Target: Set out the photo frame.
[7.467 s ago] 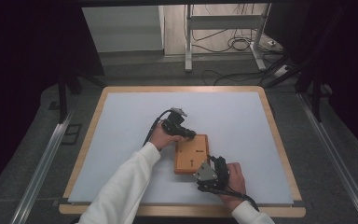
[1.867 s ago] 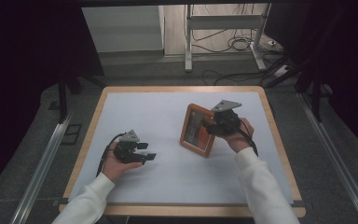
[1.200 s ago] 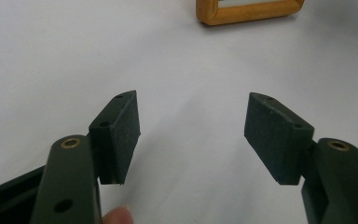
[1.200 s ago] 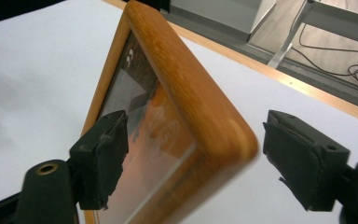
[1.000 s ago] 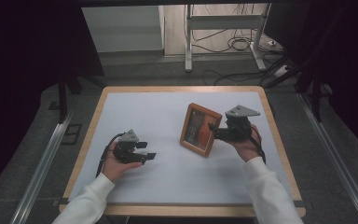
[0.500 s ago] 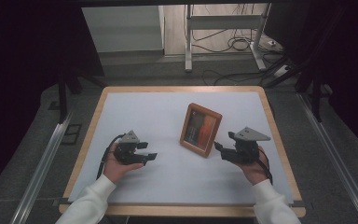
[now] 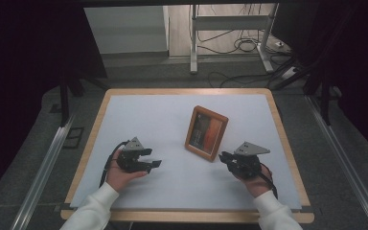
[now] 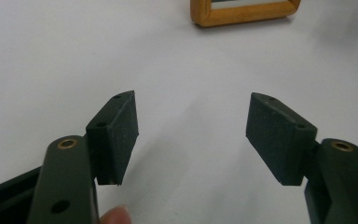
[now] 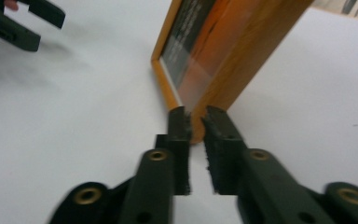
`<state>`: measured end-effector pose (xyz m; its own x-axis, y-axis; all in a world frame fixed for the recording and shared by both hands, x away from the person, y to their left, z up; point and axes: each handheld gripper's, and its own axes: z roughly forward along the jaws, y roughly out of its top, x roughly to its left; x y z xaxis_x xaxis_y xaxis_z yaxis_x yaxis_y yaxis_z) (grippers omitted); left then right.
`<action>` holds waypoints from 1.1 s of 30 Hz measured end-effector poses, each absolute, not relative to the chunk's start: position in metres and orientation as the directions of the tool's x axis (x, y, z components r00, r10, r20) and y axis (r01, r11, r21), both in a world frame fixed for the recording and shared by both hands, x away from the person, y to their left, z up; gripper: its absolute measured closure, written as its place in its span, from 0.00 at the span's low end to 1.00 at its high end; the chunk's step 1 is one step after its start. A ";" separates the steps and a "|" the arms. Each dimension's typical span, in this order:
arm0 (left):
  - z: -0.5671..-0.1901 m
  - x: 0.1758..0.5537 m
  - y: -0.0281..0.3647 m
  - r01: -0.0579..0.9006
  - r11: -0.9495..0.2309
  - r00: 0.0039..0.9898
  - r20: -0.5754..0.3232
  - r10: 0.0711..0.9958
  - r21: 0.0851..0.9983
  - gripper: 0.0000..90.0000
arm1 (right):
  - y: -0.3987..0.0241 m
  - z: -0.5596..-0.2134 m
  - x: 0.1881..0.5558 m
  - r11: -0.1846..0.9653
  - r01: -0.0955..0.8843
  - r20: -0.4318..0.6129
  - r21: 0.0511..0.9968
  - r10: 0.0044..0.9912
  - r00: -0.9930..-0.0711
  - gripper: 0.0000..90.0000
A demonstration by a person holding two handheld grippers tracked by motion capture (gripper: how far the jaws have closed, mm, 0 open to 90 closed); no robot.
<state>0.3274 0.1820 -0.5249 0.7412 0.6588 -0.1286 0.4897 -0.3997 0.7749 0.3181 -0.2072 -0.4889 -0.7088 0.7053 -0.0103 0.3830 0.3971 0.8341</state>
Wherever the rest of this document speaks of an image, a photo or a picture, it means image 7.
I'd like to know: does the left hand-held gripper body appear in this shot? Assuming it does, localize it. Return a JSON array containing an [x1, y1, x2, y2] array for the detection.
[[116, 136, 146, 174]]

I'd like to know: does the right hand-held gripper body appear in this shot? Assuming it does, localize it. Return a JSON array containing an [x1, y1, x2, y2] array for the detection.
[[229, 141, 271, 180]]

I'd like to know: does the wooden photo frame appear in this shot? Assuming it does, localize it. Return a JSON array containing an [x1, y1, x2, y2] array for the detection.
[[184, 104, 230, 163]]

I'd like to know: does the person's left hand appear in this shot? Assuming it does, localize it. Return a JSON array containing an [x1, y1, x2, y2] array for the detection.
[[105, 149, 149, 194]]

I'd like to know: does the person's right hand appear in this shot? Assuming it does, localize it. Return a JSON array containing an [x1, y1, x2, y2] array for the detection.
[[232, 162, 273, 199]]

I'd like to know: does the black metal stand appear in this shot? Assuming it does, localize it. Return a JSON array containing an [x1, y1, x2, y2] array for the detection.
[[57, 68, 87, 127], [319, 71, 334, 127]]

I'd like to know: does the white power strip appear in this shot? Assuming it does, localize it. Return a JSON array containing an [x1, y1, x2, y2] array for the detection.
[[280, 65, 299, 81]]

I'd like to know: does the white cabinet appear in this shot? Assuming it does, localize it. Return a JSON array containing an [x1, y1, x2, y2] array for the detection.
[[83, 5, 171, 56]]

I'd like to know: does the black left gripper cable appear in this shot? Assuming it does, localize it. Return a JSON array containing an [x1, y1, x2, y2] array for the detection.
[[99, 139, 131, 189]]

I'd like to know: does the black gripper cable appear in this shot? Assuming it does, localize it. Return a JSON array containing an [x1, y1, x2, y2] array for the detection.
[[258, 162, 279, 199], [99, 139, 131, 189]]

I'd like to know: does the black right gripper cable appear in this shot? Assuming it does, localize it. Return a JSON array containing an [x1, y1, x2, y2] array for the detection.
[[258, 162, 279, 199]]

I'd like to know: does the aluminium rail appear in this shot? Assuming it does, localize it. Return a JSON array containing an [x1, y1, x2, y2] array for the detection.
[[10, 114, 77, 230], [304, 95, 368, 230]]

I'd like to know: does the tangle of black floor cables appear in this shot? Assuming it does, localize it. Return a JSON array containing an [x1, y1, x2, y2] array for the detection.
[[196, 3, 293, 89]]

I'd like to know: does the white metal desk frame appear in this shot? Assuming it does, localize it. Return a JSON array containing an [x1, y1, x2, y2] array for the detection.
[[189, 3, 280, 75]]

